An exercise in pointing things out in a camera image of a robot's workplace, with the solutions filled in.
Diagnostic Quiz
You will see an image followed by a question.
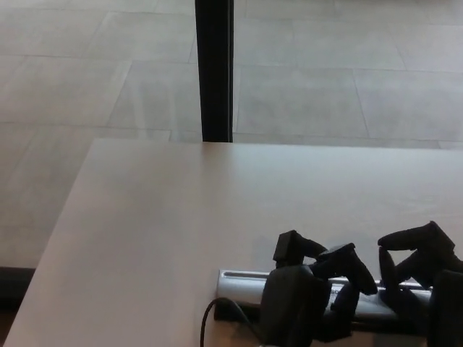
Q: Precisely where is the silver Bostitch hole punch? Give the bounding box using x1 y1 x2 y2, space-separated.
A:
213 267 434 323

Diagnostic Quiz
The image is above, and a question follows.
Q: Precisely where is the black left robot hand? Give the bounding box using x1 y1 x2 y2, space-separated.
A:
260 230 378 347

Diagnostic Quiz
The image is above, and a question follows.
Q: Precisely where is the black vertical post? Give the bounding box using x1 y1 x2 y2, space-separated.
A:
194 0 235 142

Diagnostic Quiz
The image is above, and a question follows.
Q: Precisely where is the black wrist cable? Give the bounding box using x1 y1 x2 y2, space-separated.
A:
198 296 267 347

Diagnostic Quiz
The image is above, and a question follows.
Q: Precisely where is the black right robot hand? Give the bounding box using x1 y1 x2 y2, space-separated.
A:
377 220 463 347

